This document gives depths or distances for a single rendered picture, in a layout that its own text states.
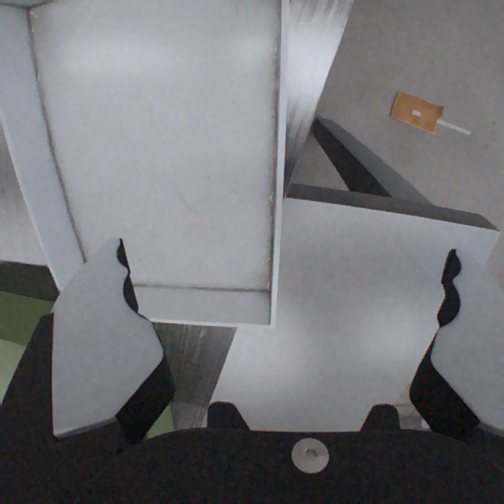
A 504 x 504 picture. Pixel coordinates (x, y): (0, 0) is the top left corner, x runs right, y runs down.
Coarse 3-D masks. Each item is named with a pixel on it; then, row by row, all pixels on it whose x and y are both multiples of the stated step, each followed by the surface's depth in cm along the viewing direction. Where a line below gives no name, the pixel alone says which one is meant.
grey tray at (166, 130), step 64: (0, 0) 14; (64, 0) 16; (128, 0) 17; (192, 0) 17; (256, 0) 17; (0, 64) 16; (64, 64) 19; (128, 64) 19; (192, 64) 19; (256, 64) 19; (64, 128) 22; (128, 128) 22; (192, 128) 22; (256, 128) 21; (64, 192) 25; (128, 192) 25; (192, 192) 24; (256, 192) 24; (64, 256) 26; (128, 256) 28; (192, 256) 28; (256, 256) 27; (192, 320) 26; (256, 320) 26
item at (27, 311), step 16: (0, 304) 31; (16, 304) 32; (32, 304) 32; (48, 304) 33; (0, 320) 29; (16, 320) 30; (32, 320) 30; (0, 336) 27; (16, 336) 28; (0, 352) 29; (16, 352) 28; (0, 368) 31; (0, 384) 33; (0, 400) 36; (160, 416) 38; (160, 432) 38
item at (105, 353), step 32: (96, 256) 10; (64, 288) 8; (96, 288) 8; (128, 288) 9; (64, 320) 7; (96, 320) 7; (128, 320) 7; (64, 352) 6; (96, 352) 6; (128, 352) 6; (160, 352) 6; (64, 384) 6; (96, 384) 6; (128, 384) 6; (160, 384) 6; (64, 416) 5; (96, 416) 5; (128, 416) 5
